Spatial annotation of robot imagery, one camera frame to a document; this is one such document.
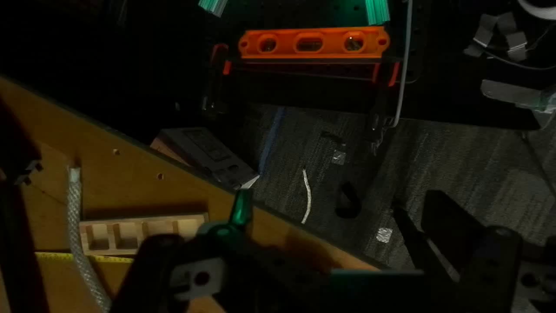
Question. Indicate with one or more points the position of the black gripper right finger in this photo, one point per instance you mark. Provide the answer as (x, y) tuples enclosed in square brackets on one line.
[(469, 266)]

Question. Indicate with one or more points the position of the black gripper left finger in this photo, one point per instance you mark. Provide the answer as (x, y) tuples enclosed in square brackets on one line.
[(170, 273)]

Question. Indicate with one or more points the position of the green marker pen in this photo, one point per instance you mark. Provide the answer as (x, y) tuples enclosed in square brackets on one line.
[(243, 209)]

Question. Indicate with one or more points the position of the wooden compartment tray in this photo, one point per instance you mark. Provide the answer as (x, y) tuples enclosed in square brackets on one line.
[(125, 235)]

